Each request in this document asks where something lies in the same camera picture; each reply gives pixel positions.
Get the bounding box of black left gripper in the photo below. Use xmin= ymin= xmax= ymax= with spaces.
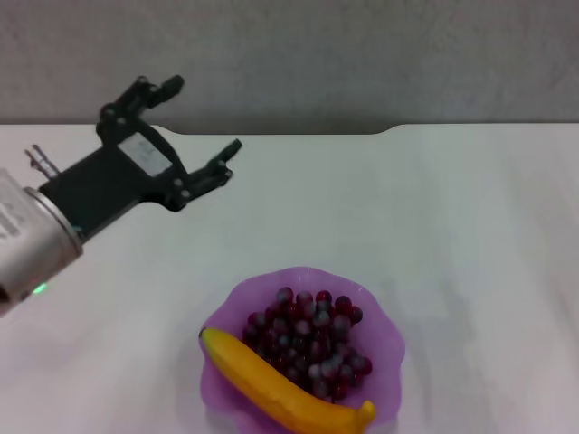
xmin=38 ymin=74 xmax=243 ymax=241

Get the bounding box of dark red grape bunch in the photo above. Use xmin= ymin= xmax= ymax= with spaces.
xmin=242 ymin=287 xmax=374 ymax=406

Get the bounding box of purple wavy plastic bowl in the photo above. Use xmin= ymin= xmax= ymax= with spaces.
xmin=199 ymin=266 xmax=407 ymax=429

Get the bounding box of yellow banana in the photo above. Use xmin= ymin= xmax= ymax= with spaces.
xmin=198 ymin=327 xmax=377 ymax=432

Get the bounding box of silver connector plug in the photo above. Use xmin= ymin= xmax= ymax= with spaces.
xmin=24 ymin=144 xmax=61 ymax=178

